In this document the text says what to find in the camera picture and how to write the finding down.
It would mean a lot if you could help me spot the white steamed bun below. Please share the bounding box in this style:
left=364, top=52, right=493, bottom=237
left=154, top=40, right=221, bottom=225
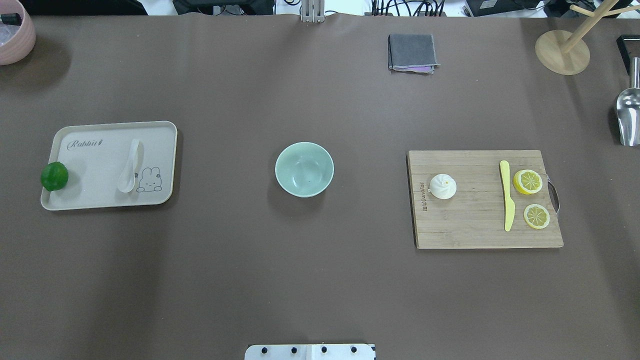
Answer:
left=429, top=173, right=457, bottom=199

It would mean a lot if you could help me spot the white ceramic spoon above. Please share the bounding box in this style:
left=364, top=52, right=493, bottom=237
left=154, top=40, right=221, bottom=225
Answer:
left=117, top=138, right=141, bottom=193

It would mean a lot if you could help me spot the light green bowl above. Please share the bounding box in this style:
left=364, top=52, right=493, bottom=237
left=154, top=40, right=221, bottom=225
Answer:
left=274, top=142, right=335, bottom=198

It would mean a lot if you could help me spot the pink bowl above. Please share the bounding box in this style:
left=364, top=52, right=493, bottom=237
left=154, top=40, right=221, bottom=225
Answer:
left=0, top=0, right=36, bottom=66

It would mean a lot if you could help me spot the bamboo cutting board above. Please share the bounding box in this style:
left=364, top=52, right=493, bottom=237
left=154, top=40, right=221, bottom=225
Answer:
left=407, top=150, right=563, bottom=249

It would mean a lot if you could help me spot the grey folded cloth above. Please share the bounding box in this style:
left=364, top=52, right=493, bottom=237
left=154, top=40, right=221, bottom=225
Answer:
left=388, top=33, right=441, bottom=75

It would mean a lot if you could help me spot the yellow plastic knife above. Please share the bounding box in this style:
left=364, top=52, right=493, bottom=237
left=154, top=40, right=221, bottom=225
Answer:
left=499, top=160, right=515, bottom=232

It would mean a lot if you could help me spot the thick lemon half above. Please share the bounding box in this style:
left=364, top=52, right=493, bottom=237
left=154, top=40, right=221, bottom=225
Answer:
left=512, top=169, right=544, bottom=195

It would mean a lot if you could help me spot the thin lemon slice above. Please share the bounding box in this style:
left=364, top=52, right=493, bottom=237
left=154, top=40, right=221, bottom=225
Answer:
left=523, top=203, right=551, bottom=230

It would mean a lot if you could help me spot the beige rabbit tray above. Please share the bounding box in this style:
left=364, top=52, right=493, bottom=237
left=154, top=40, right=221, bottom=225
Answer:
left=40, top=121, right=178, bottom=211

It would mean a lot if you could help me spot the green lime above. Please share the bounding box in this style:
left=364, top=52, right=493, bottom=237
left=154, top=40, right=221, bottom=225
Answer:
left=39, top=161, right=69, bottom=192

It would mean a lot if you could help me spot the wooden cup tree stand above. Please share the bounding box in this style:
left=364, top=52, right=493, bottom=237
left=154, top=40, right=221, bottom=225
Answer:
left=535, top=0, right=640, bottom=76

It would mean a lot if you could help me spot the metal scoop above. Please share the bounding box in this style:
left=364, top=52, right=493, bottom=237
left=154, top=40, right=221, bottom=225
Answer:
left=615, top=57, right=640, bottom=147

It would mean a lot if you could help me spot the aluminium frame post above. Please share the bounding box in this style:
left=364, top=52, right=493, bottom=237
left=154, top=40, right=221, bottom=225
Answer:
left=300, top=0, right=325, bottom=23

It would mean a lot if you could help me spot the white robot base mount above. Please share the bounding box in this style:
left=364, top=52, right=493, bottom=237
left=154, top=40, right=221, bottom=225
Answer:
left=244, top=343, right=377, bottom=360

